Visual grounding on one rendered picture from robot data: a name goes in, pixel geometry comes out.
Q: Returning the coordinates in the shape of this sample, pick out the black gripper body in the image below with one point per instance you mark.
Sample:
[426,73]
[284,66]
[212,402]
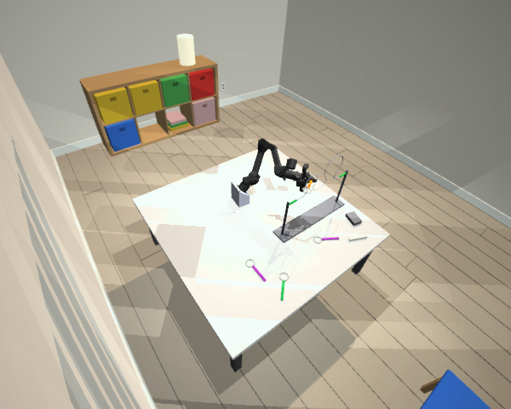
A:
[304,173]

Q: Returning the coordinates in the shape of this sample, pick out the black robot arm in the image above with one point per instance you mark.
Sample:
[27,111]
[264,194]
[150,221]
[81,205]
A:
[285,171]

